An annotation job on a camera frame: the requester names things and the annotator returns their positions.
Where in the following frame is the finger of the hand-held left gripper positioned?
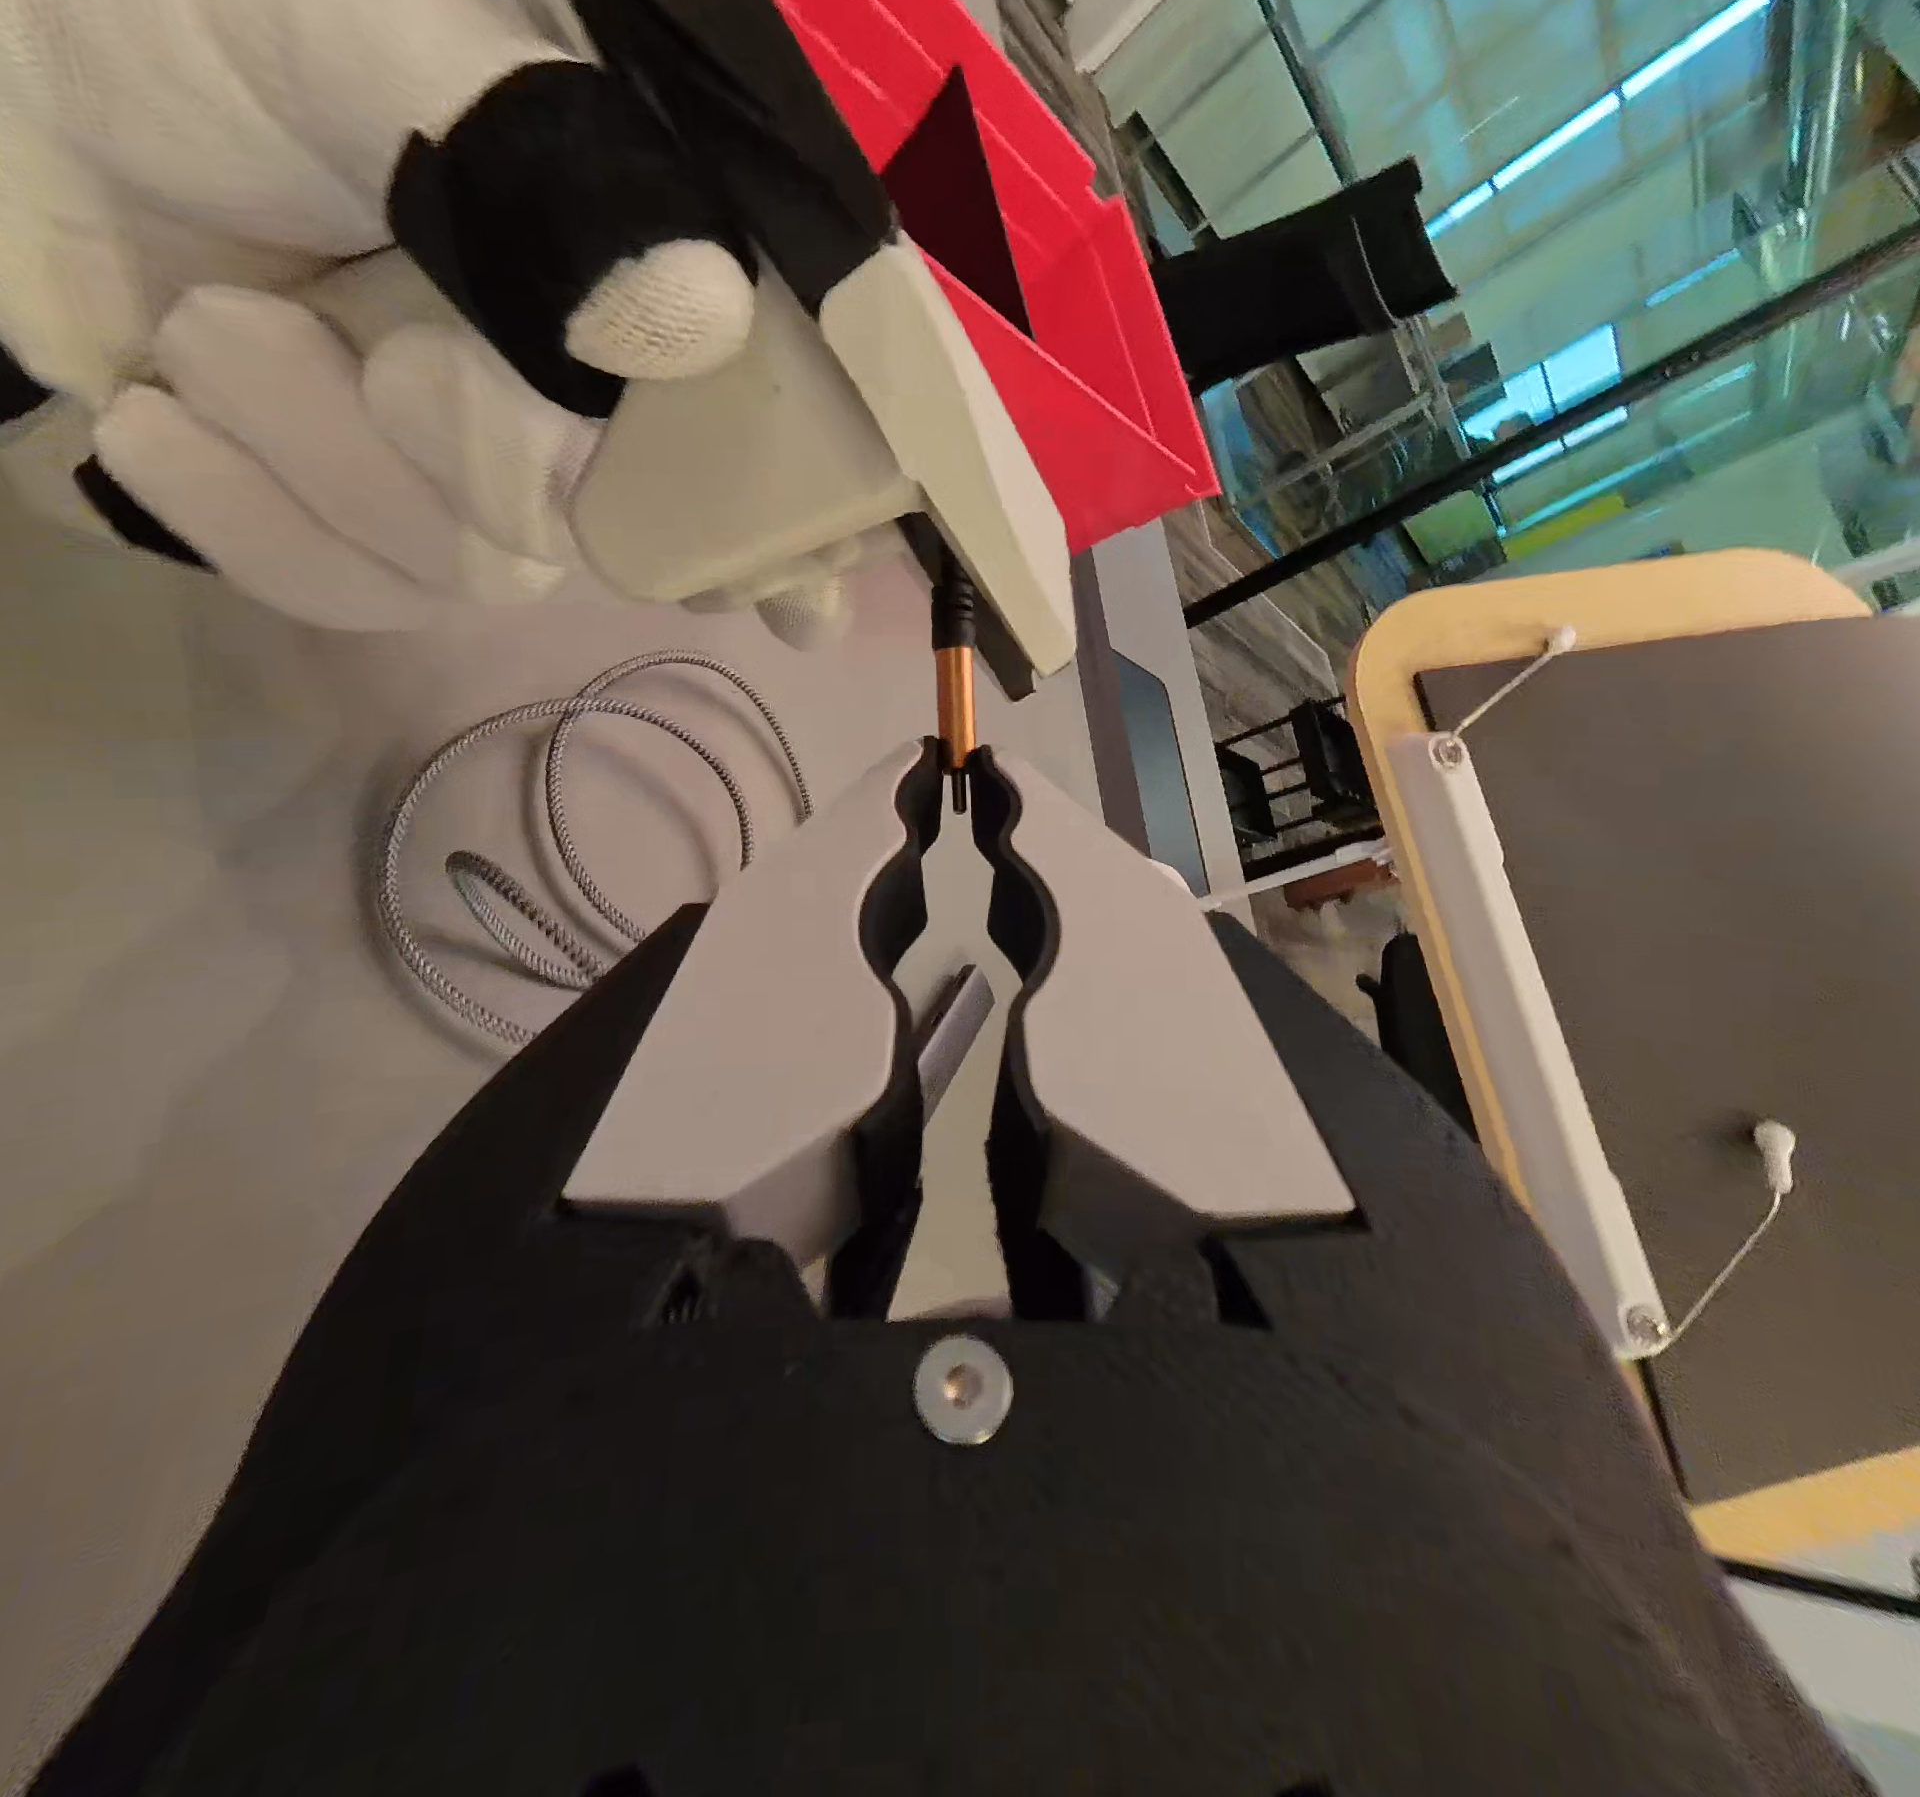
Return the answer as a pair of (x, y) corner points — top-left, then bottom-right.
(817, 234), (1083, 700)

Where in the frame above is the metal stand bracket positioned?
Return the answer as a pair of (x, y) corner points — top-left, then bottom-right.
(1201, 844), (1398, 915)

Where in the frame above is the orange-ended black cable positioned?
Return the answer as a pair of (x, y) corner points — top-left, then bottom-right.
(927, 582), (991, 816)

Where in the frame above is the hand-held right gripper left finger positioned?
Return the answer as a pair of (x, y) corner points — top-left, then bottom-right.
(555, 737), (948, 1316)

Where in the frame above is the black office chair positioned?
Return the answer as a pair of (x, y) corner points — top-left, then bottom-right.
(1163, 158), (1461, 393)

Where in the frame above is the grey usb hub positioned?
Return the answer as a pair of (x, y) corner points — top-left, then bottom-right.
(913, 965), (1000, 1130)

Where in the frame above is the red plastic bin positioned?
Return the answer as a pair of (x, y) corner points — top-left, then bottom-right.
(735, 0), (1224, 549)

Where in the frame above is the black bin divider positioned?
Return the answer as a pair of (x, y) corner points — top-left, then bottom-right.
(877, 64), (1041, 339)

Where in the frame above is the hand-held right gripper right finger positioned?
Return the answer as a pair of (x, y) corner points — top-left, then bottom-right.
(967, 744), (1375, 1319)

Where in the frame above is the grey braided usb-c cable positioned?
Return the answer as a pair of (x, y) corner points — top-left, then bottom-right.
(383, 649), (817, 1053)

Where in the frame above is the person's left hand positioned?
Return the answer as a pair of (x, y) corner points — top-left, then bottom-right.
(0, 0), (873, 654)

